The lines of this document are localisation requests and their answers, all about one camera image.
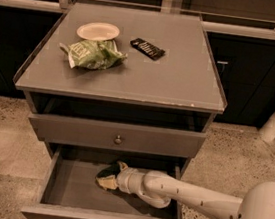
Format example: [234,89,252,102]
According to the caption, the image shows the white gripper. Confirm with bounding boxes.
[96,161,145,197]

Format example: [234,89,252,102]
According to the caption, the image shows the green and yellow sponge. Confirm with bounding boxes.
[96,163,120,178]

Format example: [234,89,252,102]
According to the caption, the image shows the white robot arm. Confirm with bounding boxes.
[96,113,275,219]

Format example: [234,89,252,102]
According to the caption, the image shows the grey top drawer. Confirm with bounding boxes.
[29,114,206,158]

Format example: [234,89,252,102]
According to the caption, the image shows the grey open middle drawer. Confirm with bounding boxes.
[21,146,182,219]

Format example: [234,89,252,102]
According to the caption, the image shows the grey wooden drawer cabinet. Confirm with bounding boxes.
[0,0,239,219]

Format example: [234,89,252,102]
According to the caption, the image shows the dark back counter cabinets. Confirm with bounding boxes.
[0,6,275,127]

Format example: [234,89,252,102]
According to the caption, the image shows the round metal top knob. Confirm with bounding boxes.
[114,135,123,144]

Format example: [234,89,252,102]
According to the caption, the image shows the crumpled green chip bag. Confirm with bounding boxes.
[59,39,127,70]

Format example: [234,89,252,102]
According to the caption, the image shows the black snack bar wrapper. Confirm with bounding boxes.
[130,38,165,61]

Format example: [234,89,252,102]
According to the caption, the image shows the white paper plate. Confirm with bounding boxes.
[76,22,120,41]

